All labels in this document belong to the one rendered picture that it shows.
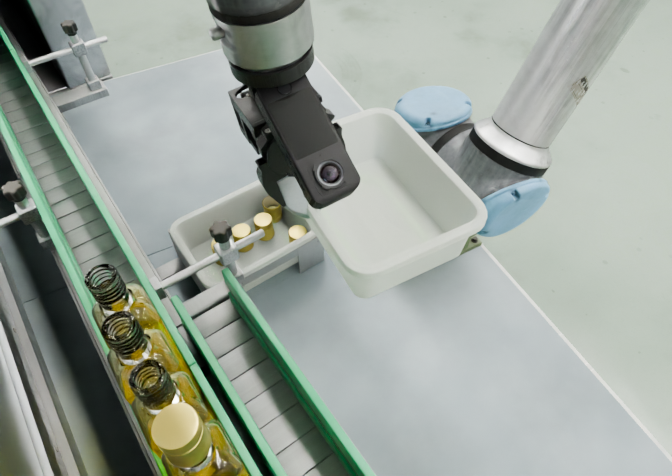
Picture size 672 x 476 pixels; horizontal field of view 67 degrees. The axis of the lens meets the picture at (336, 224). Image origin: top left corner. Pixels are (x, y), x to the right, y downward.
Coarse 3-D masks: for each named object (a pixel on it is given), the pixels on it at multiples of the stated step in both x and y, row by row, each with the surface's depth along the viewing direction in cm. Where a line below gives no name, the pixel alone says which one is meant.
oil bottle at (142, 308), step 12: (132, 288) 52; (144, 300) 52; (96, 312) 51; (132, 312) 50; (144, 312) 51; (156, 312) 52; (96, 324) 52; (144, 324) 51; (156, 324) 52; (168, 336) 55; (180, 360) 60
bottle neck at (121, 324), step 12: (120, 312) 45; (108, 324) 44; (120, 324) 46; (132, 324) 44; (108, 336) 43; (120, 336) 43; (132, 336) 44; (144, 336) 46; (120, 348) 44; (132, 348) 45; (144, 348) 46; (132, 360) 46
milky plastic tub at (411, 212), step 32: (352, 128) 65; (384, 128) 67; (352, 160) 69; (384, 160) 70; (416, 160) 63; (384, 192) 66; (416, 192) 65; (448, 192) 59; (320, 224) 53; (352, 224) 63; (384, 224) 63; (416, 224) 63; (448, 224) 61; (480, 224) 53; (352, 256) 59; (384, 256) 59; (416, 256) 51; (448, 256) 58; (352, 288) 55; (384, 288) 56
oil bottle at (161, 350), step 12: (156, 336) 49; (156, 348) 48; (168, 348) 49; (108, 360) 48; (120, 360) 47; (144, 360) 47; (168, 360) 48; (120, 372) 47; (168, 372) 48; (120, 384) 47; (132, 396) 47
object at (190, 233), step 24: (240, 192) 95; (264, 192) 98; (192, 216) 91; (216, 216) 94; (240, 216) 98; (288, 216) 98; (192, 240) 94; (288, 240) 97; (192, 264) 84; (216, 264) 93; (240, 264) 93; (264, 264) 85
